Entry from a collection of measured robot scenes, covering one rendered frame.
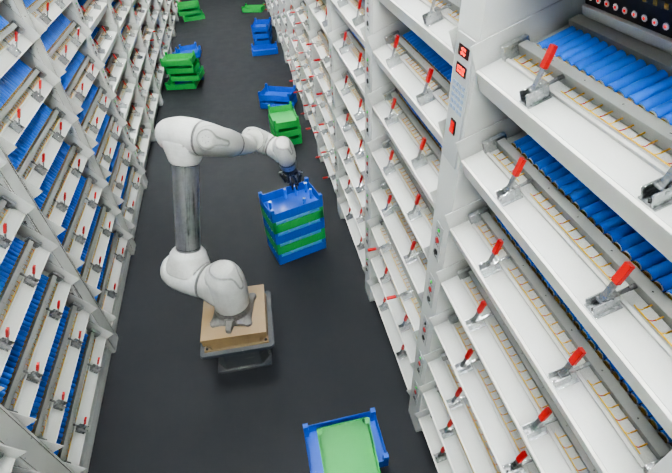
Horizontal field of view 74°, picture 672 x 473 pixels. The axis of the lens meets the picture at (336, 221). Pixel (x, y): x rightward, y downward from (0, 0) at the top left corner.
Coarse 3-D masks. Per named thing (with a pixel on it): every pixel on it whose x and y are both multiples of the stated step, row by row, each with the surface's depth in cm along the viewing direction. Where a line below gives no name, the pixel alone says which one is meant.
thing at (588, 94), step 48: (624, 0) 67; (480, 48) 80; (528, 48) 77; (576, 48) 72; (624, 48) 68; (528, 96) 69; (576, 96) 68; (624, 96) 62; (576, 144) 61; (624, 144) 57; (624, 192) 53
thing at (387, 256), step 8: (376, 216) 196; (376, 224) 199; (376, 232) 196; (384, 232) 195; (376, 240) 193; (384, 240) 191; (384, 256) 185; (392, 264) 181; (392, 272) 178; (400, 272) 177; (400, 280) 174; (400, 288) 171; (408, 288) 170; (408, 304) 165; (416, 304) 164; (408, 312) 163; (416, 312) 162; (416, 320) 159; (416, 328) 157; (416, 336) 153
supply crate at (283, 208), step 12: (276, 192) 250; (288, 192) 254; (300, 192) 255; (312, 192) 254; (264, 204) 240; (276, 204) 248; (288, 204) 247; (300, 204) 247; (312, 204) 241; (276, 216) 234; (288, 216) 238
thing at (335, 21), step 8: (328, 8) 208; (328, 16) 212; (336, 16) 206; (328, 24) 215; (336, 24) 209; (344, 24) 210; (328, 32) 219; (336, 56) 218; (336, 64) 221; (336, 88) 229; (336, 96) 232; (336, 104) 235; (336, 120) 241; (336, 128) 244; (336, 136) 248; (344, 136) 248; (336, 168) 267; (344, 216) 285
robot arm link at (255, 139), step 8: (248, 128) 219; (256, 128) 217; (248, 136) 194; (256, 136) 211; (264, 136) 214; (272, 136) 217; (248, 144) 176; (256, 144) 187; (264, 144) 215; (248, 152) 180; (264, 152) 218
